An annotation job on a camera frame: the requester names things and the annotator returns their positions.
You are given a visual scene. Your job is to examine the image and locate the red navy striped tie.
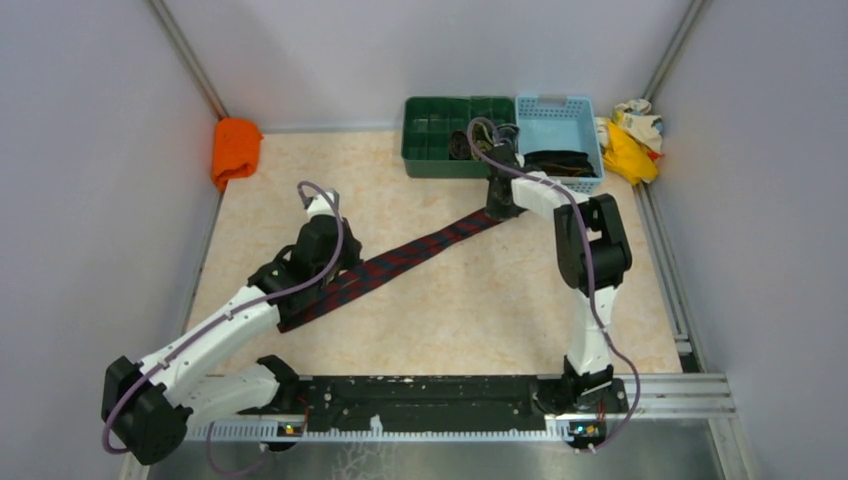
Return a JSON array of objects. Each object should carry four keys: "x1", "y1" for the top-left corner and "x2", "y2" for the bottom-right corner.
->
[{"x1": 278, "y1": 209, "x2": 502, "y2": 333}]

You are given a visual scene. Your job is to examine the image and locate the dark brown rolled tie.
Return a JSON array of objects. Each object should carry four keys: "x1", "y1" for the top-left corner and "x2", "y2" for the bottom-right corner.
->
[{"x1": 448, "y1": 130, "x2": 472, "y2": 160}]

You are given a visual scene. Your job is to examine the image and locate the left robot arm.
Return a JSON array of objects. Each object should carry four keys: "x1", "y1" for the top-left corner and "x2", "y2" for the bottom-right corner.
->
[{"x1": 100, "y1": 211, "x2": 362, "y2": 465}]

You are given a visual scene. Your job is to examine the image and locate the orange folded cloth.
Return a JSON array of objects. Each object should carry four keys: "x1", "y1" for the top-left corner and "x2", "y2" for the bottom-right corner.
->
[{"x1": 210, "y1": 118, "x2": 263, "y2": 193}]

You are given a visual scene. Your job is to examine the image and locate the light blue plastic basket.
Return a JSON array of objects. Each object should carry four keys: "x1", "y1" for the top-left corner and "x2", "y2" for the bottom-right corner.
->
[{"x1": 514, "y1": 95, "x2": 605, "y2": 194}]

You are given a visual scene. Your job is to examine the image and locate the green compartment organizer tray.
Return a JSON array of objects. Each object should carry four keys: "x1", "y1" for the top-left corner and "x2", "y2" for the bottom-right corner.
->
[{"x1": 400, "y1": 96, "x2": 516, "y2": 179}]

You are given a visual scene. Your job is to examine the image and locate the black tie in basket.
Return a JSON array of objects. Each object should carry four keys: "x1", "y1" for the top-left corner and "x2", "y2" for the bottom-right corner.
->
[{"x1": 523, "y1": 150, "x2": 597, "y2": 178}]

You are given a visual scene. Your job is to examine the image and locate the yellow crumpled cloth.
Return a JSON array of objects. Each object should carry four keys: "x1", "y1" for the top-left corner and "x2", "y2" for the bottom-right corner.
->
[{"x1": 602, "y1": 120, "x2": 659, "y2": 186}]

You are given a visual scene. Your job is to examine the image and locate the olive rolled tie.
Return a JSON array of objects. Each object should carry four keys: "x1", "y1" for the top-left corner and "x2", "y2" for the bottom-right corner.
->
[{"x1": 468, "y1": 122, "x2": 496, "y2": 161}]

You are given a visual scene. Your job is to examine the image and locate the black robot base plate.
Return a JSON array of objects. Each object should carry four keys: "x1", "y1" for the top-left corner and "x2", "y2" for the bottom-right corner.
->
[{"x1": 248, "y1": 375, "x2": 629, "y2": 433}]

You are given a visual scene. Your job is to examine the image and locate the white patterned crumpled cloth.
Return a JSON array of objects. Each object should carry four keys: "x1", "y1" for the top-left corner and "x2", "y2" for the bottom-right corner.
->
[{"x1": 594, "y1": 98, "x2": 665, "y2": 154}]

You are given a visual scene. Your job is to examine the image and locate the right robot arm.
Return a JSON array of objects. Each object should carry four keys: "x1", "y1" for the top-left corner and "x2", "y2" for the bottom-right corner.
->
[{"x1": 480, "y1": 144, "x2": 632, "y2": 412}]

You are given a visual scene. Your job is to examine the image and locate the white slotted cable duct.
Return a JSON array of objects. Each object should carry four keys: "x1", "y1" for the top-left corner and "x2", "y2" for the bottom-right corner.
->
[{"x1": 185, "y1": 420, "x2": 574, "y2": 444}]

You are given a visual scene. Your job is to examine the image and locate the grey rolled tie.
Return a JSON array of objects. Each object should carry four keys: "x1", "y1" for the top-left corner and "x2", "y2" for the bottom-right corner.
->
[{"x1": 493, "y1": 123, "x2": 520, "y2": 152}]

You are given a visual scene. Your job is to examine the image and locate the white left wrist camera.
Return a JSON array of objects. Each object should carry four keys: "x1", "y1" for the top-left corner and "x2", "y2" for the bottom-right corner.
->
[{"x1": 303, "y1": 189, "x2": 339, "y2": 220}]

